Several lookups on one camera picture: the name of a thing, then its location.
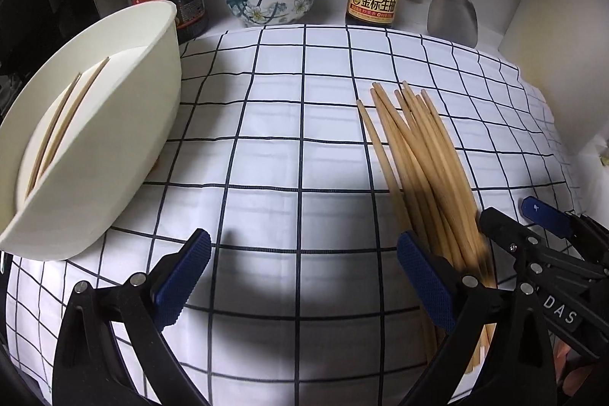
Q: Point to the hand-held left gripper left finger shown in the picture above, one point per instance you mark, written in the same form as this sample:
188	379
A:
183	277

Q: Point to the bunch of wooden chopsticks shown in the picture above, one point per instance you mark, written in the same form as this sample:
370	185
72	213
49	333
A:
428	168

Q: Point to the large white bowl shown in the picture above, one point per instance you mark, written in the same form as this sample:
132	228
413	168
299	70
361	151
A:
119	149

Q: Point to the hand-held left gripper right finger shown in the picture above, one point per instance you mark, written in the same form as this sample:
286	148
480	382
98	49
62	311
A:
423	277

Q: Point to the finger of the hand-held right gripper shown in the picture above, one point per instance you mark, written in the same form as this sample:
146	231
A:
537	208
499	225

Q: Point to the black cooktop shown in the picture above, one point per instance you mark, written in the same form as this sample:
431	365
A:
38	6

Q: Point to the white checked cloth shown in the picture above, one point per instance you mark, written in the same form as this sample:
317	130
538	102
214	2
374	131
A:
266	101

